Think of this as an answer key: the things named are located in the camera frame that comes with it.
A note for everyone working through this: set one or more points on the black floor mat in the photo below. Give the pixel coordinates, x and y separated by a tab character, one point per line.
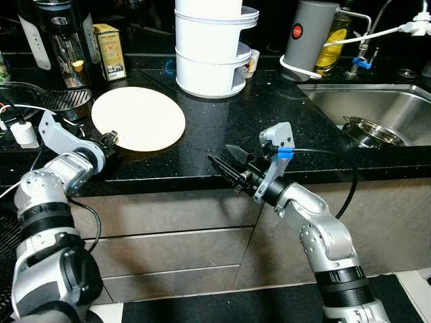
236	309

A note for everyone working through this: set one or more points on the white tiered container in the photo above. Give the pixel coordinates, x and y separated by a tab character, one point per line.
209	60

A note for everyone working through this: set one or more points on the stainless steel sink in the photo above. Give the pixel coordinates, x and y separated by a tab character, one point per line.
377	101

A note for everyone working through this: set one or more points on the white power plug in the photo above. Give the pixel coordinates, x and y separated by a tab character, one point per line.
419	27

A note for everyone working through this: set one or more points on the small white cup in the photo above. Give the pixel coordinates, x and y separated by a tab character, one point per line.
253	64

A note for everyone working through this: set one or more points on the small tap with blue clip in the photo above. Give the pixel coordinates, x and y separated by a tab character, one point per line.
362	64

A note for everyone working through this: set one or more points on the small round steel cap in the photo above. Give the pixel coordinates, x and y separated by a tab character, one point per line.
407	73

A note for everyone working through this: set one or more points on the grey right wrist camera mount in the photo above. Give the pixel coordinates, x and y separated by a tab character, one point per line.
276	168

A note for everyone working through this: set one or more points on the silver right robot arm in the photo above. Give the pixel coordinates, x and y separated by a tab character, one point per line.
323	235

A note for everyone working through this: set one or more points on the grey cabinet door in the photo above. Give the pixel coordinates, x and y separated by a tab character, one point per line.
397	222

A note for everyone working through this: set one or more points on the grey cylinder appliance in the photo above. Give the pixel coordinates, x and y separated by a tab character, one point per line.
310	33

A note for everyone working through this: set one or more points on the black silver coffee machine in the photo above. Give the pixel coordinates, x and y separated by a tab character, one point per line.
57	40

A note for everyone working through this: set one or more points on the yellow oil bottle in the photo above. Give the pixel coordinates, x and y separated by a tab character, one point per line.
333	50

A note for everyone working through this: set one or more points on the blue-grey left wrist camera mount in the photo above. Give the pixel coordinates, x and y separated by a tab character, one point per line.
60	138

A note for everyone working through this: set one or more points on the grey cabinet drawer front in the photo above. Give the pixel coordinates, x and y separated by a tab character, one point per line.
168	282
168	215
168	250

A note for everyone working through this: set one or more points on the small white charger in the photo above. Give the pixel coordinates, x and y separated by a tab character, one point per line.
25	134

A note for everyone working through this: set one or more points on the yellow tin box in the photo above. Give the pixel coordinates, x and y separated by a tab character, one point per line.
110	52

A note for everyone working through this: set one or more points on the round pale yellow plate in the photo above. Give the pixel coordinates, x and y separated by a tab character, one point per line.
138	120

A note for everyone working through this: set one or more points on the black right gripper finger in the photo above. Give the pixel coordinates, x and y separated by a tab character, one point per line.
239	155
227	173

